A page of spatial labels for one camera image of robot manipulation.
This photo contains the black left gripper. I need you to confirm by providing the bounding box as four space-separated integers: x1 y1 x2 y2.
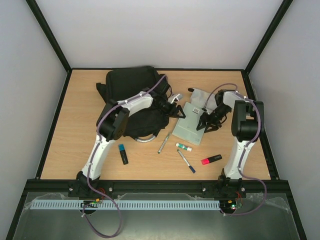
156 98 186 119

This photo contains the grey notebook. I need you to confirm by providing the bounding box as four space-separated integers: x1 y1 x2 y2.
172 102 205 146

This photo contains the black student backpack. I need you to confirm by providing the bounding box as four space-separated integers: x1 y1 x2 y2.
96 66 176 141

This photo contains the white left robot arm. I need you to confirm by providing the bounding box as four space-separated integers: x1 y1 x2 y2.
76 90 186 183

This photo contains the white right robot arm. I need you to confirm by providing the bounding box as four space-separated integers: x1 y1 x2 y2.
196 89 265 196

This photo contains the pink black highlighter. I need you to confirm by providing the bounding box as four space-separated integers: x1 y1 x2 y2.
201 154 223 165

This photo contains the blue capped white marker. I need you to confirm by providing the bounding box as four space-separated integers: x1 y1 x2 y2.
177 149 196 174

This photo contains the blue black highlighter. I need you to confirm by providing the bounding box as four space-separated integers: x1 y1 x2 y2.
118 144 129 165

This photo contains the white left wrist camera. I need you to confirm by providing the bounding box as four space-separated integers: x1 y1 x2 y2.
167 93 183 104

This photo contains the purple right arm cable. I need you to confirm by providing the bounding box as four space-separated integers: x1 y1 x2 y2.
202 83 267 216

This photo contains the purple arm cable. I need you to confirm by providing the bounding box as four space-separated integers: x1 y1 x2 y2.
84 74 168 237
202 83 267 216

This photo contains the black aluminium frame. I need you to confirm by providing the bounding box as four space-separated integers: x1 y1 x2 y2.
6 0 307 240

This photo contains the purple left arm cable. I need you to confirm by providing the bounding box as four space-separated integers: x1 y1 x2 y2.
84 74 168 237

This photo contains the light blue cable duct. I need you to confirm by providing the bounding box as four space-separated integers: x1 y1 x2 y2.
30 199 221 211

